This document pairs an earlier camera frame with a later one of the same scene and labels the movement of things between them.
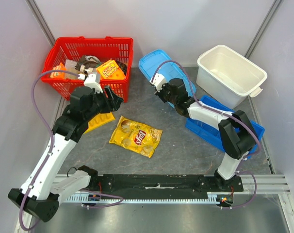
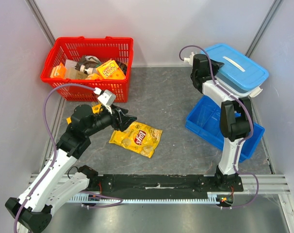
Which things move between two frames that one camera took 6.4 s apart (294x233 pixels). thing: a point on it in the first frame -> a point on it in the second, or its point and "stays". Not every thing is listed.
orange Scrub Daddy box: [110, 70] stays
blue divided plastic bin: [210, 132] stays
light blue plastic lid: [150, 59] -> [238, 71]
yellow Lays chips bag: [136, 137] stays
